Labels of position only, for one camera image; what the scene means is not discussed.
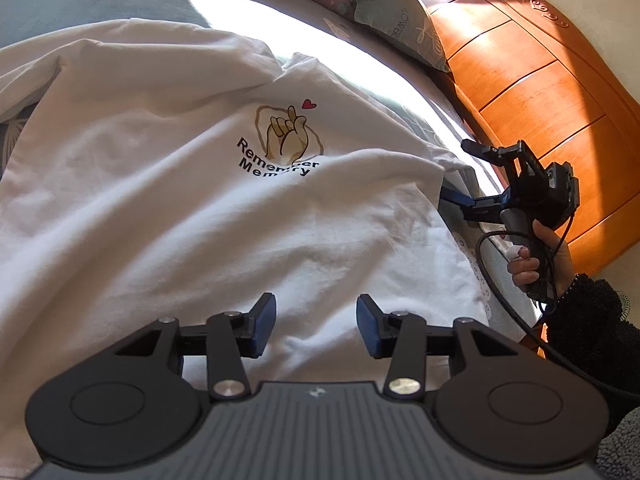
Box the person's right hand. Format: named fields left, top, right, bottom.
left=505, top=219, right=576, bottom=296

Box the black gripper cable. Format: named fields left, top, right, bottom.
left=473, top=211, right=640, bottom=401

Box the orange wooden headboard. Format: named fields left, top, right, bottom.
left=421, top=0, right=639, bottom=274

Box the grey-green flower pillow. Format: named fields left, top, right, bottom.
left=354, top=0, right=450, bottom=74

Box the black fuzzy sleeve forearm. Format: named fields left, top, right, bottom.
left=547, top=270, right=639, bottom=434

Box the white long-sleeve shirt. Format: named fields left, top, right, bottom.
left=0, top=16, right=494, bottom=480

